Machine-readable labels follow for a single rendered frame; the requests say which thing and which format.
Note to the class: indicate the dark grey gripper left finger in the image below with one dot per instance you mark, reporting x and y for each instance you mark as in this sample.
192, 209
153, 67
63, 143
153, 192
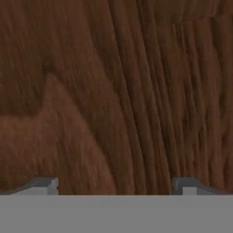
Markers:
42, 185

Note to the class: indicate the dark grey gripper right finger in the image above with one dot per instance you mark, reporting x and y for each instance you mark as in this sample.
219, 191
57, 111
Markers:
189, 185

